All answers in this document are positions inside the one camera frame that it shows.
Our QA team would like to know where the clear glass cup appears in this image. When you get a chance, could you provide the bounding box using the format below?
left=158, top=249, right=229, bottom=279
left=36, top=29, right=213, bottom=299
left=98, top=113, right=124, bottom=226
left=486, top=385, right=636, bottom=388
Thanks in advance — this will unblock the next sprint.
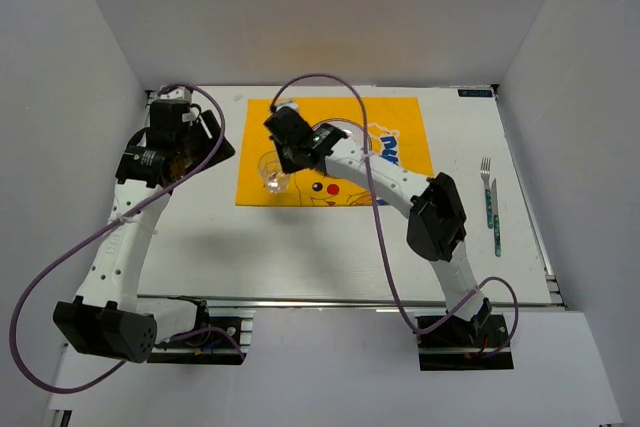
left=257, top=150, right=291, bottom=194

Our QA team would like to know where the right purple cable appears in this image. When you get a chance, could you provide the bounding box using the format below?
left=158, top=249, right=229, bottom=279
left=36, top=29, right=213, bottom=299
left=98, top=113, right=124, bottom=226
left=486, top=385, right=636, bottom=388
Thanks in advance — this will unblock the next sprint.
left=268, top=73, right=519, bottom=359

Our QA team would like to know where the white patterned plate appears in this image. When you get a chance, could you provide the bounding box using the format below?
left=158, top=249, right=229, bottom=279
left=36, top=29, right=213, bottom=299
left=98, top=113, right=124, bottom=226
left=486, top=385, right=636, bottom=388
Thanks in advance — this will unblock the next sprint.
left=313, top=118, right=372, bottom=155

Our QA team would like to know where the yellow pikachu cloth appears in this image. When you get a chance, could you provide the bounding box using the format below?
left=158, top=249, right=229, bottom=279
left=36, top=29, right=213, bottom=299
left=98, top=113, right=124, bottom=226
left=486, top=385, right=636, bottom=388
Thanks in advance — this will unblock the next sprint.
left=236, top=97, right=434, bottom=207

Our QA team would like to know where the fork with blue handle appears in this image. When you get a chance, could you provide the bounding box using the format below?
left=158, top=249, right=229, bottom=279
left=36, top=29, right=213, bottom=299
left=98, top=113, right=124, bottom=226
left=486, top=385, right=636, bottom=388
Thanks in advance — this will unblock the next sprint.
left=480, top=157, right=493, bottom=229

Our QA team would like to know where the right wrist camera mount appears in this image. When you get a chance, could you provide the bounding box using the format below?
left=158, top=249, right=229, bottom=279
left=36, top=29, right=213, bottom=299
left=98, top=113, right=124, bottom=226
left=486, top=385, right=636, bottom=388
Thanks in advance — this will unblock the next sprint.
left=270, top=99, right=299, bottom=113

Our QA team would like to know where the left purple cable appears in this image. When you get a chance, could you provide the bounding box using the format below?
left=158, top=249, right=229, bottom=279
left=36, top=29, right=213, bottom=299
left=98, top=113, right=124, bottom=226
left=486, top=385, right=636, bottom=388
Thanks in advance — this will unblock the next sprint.
left=8, top=82, right=247, bottom=394

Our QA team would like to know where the purple cable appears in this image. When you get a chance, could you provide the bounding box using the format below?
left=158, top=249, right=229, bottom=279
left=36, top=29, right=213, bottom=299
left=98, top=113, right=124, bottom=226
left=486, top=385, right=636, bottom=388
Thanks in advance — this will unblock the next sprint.
left=268, top=73, right=519, bottom=359
left=8, top=82, right=247, bottom=394

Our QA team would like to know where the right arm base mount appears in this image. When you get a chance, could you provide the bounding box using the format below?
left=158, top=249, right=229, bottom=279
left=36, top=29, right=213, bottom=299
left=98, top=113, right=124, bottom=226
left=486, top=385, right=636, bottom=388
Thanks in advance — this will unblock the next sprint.
left=418, top=314, right=514, bottom=372

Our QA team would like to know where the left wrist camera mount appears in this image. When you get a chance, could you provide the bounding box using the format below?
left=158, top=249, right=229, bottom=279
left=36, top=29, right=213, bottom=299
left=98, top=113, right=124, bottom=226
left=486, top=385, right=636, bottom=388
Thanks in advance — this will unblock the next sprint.
left=156, top=86, right=192, bottom=103

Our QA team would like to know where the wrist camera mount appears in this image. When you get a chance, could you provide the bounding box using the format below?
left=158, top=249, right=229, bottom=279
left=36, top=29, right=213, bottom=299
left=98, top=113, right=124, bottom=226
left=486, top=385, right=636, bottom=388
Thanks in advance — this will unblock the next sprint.
left=156, top=86, right=192, bottom=103
left=270, top=99, right=299, bottom=113

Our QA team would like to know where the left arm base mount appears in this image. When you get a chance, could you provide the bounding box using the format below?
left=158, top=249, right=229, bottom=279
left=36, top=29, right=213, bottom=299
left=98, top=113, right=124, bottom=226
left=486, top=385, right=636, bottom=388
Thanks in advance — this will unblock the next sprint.
left=148, top=304, right=255, bottom=366

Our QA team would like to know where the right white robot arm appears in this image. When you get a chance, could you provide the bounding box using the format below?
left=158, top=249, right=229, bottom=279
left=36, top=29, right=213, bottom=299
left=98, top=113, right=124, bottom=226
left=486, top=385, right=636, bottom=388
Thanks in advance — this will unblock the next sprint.
left=264, top=106, right=491, bottom=346

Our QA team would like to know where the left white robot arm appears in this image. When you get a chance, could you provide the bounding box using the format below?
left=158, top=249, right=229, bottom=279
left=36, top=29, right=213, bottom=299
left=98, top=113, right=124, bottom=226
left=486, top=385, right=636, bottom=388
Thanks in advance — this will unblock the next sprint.
left=53, top=99, right=235, bottom=363

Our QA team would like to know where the right black corner label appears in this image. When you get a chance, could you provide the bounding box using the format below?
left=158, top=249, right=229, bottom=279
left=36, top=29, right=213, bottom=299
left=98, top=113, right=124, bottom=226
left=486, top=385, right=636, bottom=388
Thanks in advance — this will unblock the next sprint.
left=457, top=89, right=493, bottom=98

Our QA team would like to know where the knife with blue handle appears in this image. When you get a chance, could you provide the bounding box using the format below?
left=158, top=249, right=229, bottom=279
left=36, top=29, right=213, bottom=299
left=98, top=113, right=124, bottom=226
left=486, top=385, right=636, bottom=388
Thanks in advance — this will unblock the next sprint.
left=490, top=178, right=502, bottom=257

